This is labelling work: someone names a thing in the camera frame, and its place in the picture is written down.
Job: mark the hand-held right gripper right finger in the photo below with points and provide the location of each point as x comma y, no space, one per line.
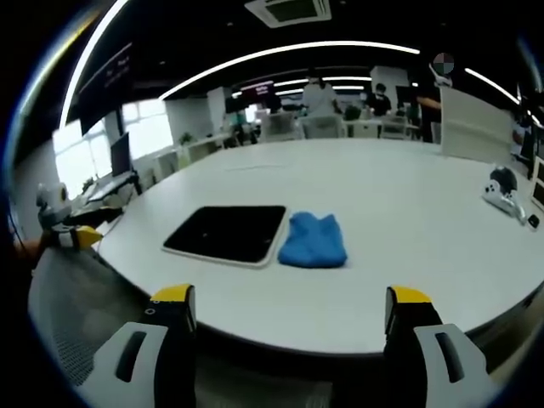
442,353

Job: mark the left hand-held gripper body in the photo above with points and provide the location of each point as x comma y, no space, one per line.
52,204

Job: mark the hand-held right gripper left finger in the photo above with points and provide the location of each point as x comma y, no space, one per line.
140,353

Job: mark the blue cleaning cloth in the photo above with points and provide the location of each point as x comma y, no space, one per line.
313,241

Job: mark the black computer monitor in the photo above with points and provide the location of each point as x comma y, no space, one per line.
121,155

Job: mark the small black box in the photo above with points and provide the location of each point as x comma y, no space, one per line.
533,221

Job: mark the white game controller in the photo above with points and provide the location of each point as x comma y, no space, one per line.
501,199

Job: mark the black round device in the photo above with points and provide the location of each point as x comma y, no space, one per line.
505,178

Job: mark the white partition panel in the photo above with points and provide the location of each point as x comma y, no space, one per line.
474,127

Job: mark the green potted plant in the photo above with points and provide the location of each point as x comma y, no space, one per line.
352,113

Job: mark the ceiling air conditioner vent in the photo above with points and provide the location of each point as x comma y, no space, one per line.
289,10

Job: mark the wall display screen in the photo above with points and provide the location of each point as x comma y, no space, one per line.
258,90

